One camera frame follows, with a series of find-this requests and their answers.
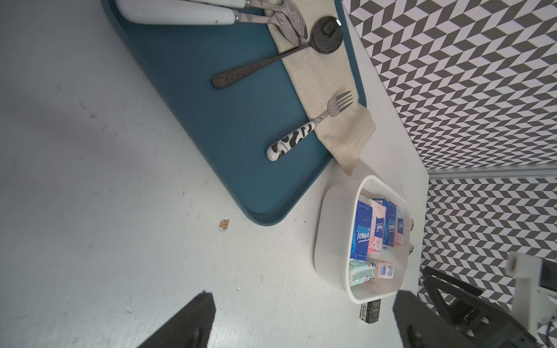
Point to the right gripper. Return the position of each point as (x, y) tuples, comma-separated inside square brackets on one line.
[(483, 323)]

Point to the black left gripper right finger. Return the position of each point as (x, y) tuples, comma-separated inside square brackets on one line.
[(420, 327)]

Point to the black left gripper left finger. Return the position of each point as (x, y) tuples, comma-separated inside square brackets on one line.
[(190, 327)]

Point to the black tissue pack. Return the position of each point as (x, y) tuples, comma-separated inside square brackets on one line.
[(370, 311)]

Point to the teal tissue pack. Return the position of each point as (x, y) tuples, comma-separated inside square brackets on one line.
[(360, 272)]

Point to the pink blue tissue pack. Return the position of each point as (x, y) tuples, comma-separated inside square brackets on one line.
[(399, 234)]

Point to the blue Vinda tissue pack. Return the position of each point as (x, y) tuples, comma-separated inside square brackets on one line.
[(362, 230)]

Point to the white storage box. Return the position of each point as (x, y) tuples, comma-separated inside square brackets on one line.
[(334, 237)]

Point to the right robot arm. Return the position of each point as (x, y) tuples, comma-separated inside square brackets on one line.
[(534, 299)]

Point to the teal serving tray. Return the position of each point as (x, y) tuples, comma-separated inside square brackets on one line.
[(232, 127)]

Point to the black metal spoon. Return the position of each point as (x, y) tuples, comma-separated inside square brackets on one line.
[(326, 37)]

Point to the patterned handle fork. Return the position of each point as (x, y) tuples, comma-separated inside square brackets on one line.
[(335, 106)]

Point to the white handled spoon lower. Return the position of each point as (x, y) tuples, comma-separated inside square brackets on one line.
[(191, 13)]

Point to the white handled spoon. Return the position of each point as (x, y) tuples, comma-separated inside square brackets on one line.
[(191, 13), (286, 7)]

